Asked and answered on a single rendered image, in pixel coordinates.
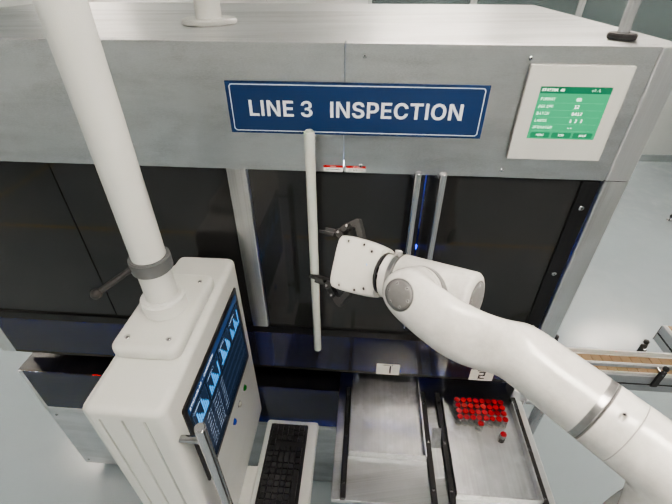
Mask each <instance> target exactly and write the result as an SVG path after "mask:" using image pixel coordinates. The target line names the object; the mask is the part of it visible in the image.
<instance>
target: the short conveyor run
mask: <svg viewBox="0 0 672 504"><path fill-rule="evenodd" d="M643 343H644V344H641V345H640V346H639V348H638V349H637V351H628V350H610V349H593V348H576V347H567V348H568V349H570V350H571V351H572V352H574V353H575V354H577V355H578V356H580V357H581V358H583V359H584V360H586V361H587V362H589V363H590V364H591V365H593V366H594V367H596V368H597V369H599V370H600V371H602V372H603V373H604V374H606V375H607V376H609V377H610V378H612V379H613V380H614V381H616V382H617V383H619V384H620V385H622V386H623V387H624V388H626V389H627V390H636V391H651V392H667V393H672V353H663V352H648V351H647V350H646V348H647V347H648V344H649V343H650V341H649V340H648V339H644V341H643Z"/></svg>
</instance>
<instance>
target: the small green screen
mask: <svg viewBox="0 0 672 504"><path fill-rule="evenodd" d="M636 68H637V66H635V65H578V64H531V65H530V67H529V71H528V75H527V78H526V82H525V86H524V90H523V93H522V97H521V101H520V105H519V109H518V112H517V116H516V120H515V124H514V128H513V131H512V135H511V139H510V143H509V146H508V150H507V154H506V158H508V159H541V160H575V161H598V160H599V158H600V156H601V154H602V151H603V149H604V146H605V144H606V141H607V139H608V137H609V134H610V132H611V129H612V127H613V124H614V122H615V120H616V117H617V115H618V112H619V110H620V107H621V105H622V103H623V100H624V98H625V95H626V93H627V90H628V88H629V85H630V83H631V81H632V78H633V76H634V73H635V71H636Z"/></svg>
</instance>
